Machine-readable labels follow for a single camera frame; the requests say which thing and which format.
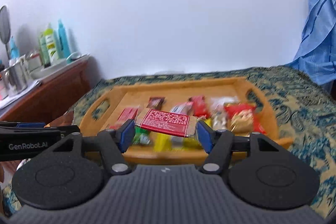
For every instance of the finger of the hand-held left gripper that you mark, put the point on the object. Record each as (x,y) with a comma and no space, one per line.
(31,124)
(71,131)

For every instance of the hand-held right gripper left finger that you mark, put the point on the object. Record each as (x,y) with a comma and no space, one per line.
(126,134)

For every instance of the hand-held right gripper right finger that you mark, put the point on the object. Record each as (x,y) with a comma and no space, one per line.
(204,136)

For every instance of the green snack packet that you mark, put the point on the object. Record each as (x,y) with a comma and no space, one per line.
(141,136)

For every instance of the cream and red candy packet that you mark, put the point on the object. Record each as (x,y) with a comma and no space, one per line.
(128,115)

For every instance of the clear nougat bar packet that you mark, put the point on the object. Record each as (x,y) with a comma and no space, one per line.
(219,119)

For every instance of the red cartoon snack packet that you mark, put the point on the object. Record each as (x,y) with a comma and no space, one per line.
(200,107)

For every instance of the white blue snack packet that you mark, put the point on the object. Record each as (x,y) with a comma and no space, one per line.
(179,109)

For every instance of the yellow snack packet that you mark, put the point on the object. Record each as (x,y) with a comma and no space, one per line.
(164,144)

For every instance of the red label cracker bar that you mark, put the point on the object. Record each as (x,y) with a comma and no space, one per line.
(165,121)

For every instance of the red gold nut packet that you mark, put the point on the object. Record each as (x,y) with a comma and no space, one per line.
(242,117)

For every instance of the brown peanut snack packet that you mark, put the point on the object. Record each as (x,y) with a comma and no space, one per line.
(156,103)

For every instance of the wooden tray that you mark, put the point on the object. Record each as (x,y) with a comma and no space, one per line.
(168,94)

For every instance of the white papers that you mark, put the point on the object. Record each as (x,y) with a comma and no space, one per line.
(23,94)

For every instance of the wooden cabinet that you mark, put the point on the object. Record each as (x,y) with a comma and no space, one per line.
(60,93)

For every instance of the steel pot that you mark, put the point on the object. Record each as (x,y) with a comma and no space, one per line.
(15,77)

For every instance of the white serving tray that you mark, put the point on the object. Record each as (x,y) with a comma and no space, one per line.
(50,70)

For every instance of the glass jar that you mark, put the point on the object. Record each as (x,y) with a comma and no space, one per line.
(34,61)

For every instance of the pale green bottle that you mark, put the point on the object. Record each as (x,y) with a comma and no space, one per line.
(43,53)

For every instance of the small blue spray bottle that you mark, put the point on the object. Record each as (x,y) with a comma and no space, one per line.
(14,49)

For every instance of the white green label bottle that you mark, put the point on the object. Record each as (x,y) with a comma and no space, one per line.
(52,45)

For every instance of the round standing mirror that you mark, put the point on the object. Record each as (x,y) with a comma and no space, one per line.
(4,22)

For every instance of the blue plaid shirt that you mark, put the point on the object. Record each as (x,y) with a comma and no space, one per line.
(320,17)

